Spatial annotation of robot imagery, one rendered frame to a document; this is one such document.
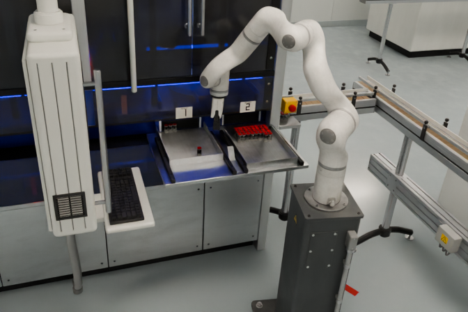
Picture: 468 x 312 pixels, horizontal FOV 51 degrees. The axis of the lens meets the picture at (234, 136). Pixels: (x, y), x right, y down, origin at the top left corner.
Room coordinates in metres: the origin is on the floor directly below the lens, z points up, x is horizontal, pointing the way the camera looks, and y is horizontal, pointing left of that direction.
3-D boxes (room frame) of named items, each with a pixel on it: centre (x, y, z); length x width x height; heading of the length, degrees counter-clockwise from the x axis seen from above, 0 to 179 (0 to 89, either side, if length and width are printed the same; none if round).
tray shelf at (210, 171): (2.10, 0.04, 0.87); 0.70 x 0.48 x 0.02; 110
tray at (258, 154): (2.11, -0.13, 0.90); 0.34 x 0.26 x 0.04; 20
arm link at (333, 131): (1.72, -0.40, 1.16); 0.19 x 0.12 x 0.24; 150
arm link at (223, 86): (2.04, 0.08, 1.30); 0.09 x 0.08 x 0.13; 145
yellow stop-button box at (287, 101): (2.42, -0.29, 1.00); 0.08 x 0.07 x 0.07; 20
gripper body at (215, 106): (2.03, 0.08, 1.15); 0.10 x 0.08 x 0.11; 179
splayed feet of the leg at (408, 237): (2.50, -1.01, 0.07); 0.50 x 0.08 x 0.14; 110
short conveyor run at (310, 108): (2.65, -0.51, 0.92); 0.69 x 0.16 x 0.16; 110
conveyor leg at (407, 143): (2.50, -1.01, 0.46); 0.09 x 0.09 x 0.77; 20
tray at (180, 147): (2.10, 0.23, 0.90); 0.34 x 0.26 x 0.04; 20
